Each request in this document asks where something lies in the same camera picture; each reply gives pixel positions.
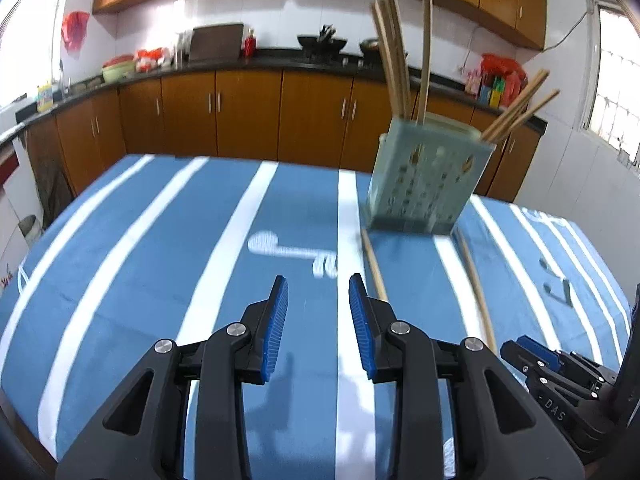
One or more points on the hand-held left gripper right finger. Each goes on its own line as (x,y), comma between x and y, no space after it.
(361,330)

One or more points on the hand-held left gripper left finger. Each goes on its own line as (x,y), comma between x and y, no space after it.
(275,330)

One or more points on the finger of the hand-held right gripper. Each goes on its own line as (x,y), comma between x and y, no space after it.
(585,370)
(537,355)

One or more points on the green perforated utensil holder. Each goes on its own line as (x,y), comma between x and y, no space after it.
(425,185)

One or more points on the blue white striped tablecloth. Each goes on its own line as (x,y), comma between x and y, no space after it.
(150,260)

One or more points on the wooden base cabinets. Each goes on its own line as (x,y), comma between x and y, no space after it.
(225,115)

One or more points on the green condiment bottles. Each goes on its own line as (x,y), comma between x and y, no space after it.
(492,91)

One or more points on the gas stove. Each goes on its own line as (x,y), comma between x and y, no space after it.
(325,61)

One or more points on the pink patterned packet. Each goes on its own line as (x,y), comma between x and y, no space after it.
(472,82)

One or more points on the black kitchen countertop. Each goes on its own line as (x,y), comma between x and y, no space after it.
(225,62)

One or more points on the dark cloth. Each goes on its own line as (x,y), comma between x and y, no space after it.
(50,175)

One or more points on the barred window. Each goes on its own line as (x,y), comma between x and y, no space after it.
(615,85)

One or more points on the lidded wok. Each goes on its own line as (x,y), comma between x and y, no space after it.
(369,47)

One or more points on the red bottle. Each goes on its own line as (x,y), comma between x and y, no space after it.
(250,46)

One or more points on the black open wok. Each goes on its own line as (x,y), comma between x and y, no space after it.
(320,42)

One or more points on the white appliance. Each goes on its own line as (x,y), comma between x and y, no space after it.
(15,200)

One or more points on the large red plastic bag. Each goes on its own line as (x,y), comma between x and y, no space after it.
(500,65)

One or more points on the brown cutting board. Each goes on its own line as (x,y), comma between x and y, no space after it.
(215,42)

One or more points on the clear plastic bag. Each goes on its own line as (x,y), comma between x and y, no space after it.
(181,50)

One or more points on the red white plastic bag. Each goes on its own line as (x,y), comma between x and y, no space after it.
(150,57)

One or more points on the red basin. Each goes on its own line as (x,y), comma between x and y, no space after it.
(120,60)

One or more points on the sink faucet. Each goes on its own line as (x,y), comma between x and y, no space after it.
(65,85)

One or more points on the yellow detergent bottle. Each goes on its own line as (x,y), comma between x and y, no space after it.
(45,97)

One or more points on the hanging red plastic bag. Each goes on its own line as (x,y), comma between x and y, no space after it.
(75,27)

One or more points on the bright side window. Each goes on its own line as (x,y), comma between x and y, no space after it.
(25,25)

